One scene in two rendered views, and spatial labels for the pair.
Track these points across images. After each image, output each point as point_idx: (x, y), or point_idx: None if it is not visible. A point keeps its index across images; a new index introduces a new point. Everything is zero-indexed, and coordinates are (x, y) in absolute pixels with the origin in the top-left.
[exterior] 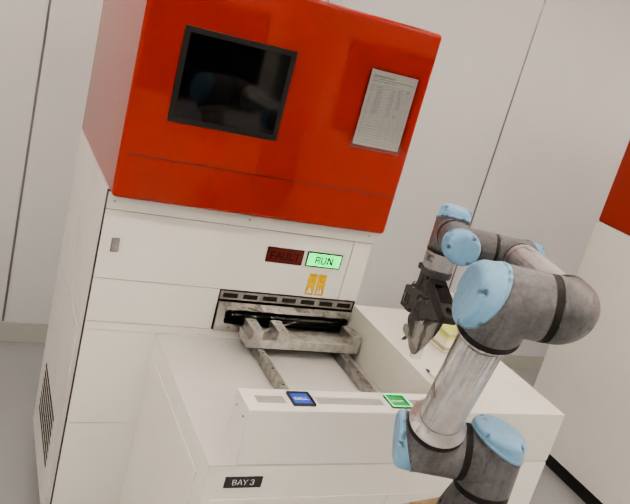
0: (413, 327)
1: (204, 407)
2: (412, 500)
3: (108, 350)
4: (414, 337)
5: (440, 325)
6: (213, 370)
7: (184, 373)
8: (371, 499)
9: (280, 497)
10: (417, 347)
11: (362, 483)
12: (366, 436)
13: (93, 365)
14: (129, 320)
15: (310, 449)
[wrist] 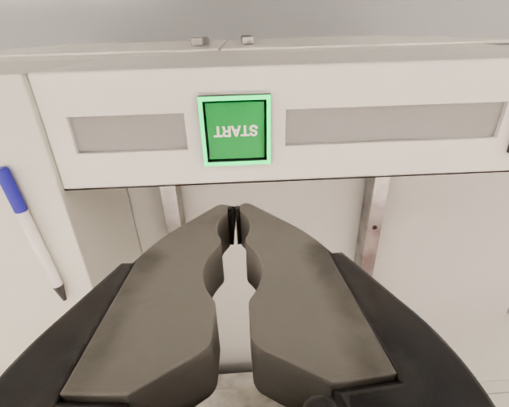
0: (373, 314)
1: None
2: (161, 49)
3: None
4: (303, 250)
5: (21, 377)
6: (440, 312)
7: (492, 300)
8: (249, 47)
9: (426, 44)
10: (242, 211)
11: (280, 50)
12: (330, 56)
13: (507, 332)
14: None
15: (453, 50)
